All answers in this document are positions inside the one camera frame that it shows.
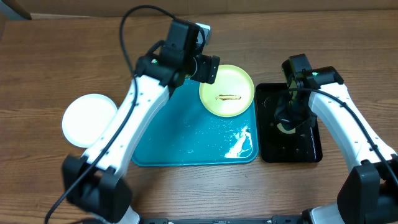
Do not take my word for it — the teal plastic tray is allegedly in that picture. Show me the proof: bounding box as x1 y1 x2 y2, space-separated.
132 80 259 167

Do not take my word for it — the light green plate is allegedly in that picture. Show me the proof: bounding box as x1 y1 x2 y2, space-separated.
199 65 254 118

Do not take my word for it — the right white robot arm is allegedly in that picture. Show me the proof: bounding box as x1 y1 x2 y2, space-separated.
275 65 397 223

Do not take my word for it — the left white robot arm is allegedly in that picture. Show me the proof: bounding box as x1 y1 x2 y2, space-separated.
61 54 220 223

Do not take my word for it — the black plastic tray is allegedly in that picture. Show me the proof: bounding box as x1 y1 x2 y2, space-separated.
254 83 323 163

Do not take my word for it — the yellow green sponge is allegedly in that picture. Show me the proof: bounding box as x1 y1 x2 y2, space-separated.
274 90 299 134

